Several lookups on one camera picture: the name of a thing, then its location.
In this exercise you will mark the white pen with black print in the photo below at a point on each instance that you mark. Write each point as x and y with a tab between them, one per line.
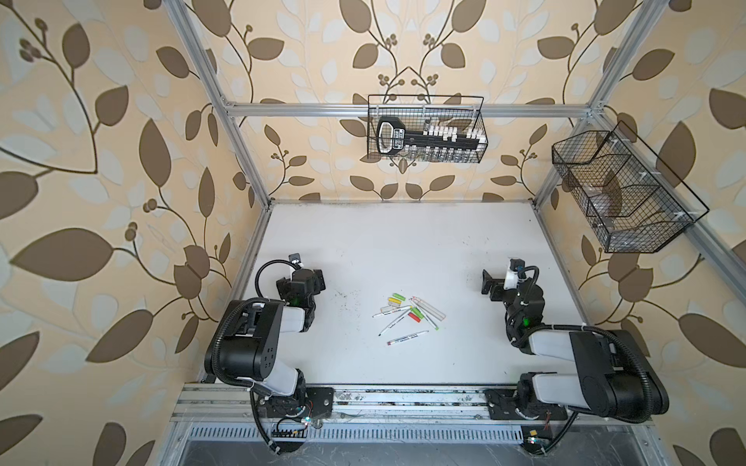
401	309

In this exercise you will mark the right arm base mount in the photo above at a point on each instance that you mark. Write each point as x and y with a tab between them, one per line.
505	404

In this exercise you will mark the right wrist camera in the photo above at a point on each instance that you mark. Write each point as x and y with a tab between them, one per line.
515	273

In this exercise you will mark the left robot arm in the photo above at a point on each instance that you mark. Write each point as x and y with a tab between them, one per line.
244	352

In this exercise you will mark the red white pen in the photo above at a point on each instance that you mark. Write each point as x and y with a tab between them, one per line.
407	338

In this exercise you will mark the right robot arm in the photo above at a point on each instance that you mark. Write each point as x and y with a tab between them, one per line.
612	377

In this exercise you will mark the rear wire basket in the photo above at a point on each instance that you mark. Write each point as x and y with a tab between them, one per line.
458	110

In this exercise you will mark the side wire basket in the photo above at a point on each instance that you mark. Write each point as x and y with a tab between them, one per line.
635	201

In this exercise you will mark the green white pen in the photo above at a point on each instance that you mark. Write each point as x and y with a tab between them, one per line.
429	320

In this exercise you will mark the black tool with sockets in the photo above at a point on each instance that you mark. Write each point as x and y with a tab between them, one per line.
393	137

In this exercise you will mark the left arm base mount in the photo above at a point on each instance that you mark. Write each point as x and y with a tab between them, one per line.
313	402

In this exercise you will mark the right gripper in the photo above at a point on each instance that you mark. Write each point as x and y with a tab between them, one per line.
499	282

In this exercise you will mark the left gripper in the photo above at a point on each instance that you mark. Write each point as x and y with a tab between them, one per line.
306	280

